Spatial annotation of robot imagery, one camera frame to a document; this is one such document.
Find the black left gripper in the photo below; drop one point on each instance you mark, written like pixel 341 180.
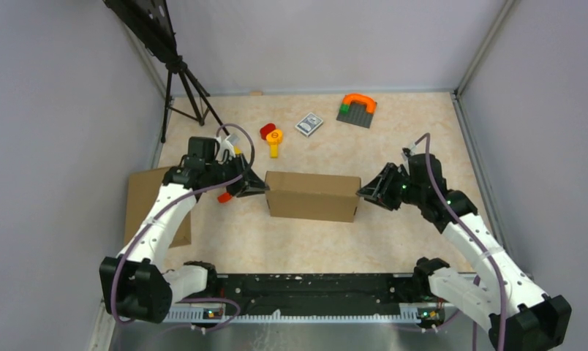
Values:
pixel 252 184

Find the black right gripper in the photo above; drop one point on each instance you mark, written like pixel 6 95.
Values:
pixel 379 191

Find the large cardboard box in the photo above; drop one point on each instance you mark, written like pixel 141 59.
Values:
pixel 310 196

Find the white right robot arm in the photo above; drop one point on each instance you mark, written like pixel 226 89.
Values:
pixel 516 313

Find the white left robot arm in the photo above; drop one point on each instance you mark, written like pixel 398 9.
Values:
pixel 148 242

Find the blue playing card box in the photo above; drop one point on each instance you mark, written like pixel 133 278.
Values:
pixel 308 125

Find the orange rectangular block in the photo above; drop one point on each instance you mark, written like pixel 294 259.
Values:
pixel 225 197

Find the yellow oval toy block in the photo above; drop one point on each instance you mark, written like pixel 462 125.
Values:
pixel 274 139

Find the red oval plastic block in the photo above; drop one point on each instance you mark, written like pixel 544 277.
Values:
pixel 266 130

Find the orange arch toy block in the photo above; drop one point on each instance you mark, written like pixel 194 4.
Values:
pixel 367 102

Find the green small toy brick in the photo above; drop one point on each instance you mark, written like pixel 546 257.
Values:
pixel 344 107

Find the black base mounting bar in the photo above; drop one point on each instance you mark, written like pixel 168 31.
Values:
pixel 326 295

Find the black tripod stand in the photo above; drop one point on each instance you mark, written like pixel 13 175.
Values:
pixel 150 21

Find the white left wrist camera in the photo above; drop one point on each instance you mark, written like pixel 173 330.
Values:
pixel 227 147

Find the grey lego base plate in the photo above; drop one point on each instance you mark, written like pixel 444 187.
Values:
pixel 356 116

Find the aluminium front rail frame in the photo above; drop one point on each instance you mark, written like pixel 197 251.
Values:
pixel 210 311

